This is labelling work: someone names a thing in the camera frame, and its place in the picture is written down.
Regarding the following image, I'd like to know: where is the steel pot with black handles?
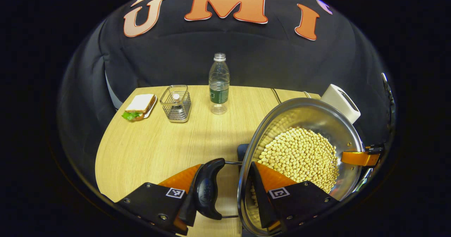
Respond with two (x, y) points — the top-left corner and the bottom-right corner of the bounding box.
(193, 97), (365, 237)

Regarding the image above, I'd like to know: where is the white sandwich plate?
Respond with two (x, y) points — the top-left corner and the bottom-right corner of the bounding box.
(143, 94), (158, 119)

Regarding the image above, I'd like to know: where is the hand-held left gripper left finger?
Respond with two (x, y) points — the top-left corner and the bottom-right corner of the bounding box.
(115, 164), (205, 236)

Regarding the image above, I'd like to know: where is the sandwich with lettuce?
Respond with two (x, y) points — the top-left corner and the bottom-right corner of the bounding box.
(122, 94), (156, 121)

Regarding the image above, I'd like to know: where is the white toaster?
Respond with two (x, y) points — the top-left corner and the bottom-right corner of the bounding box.
(320, 84), (362, 125)

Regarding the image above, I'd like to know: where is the clear plastic bottle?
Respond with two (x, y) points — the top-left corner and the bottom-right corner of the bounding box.
(208, 53), (230, 115)

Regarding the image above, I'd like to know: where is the pile of soybeans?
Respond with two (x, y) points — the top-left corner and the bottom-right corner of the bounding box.
(249, 127), (340, 227)

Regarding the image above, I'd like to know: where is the metal wire basket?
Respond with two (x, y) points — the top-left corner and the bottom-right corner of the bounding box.
(160, 85), (192, 123)

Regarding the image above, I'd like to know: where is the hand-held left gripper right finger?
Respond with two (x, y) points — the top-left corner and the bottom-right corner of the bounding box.
(249, 161), (340, 234)

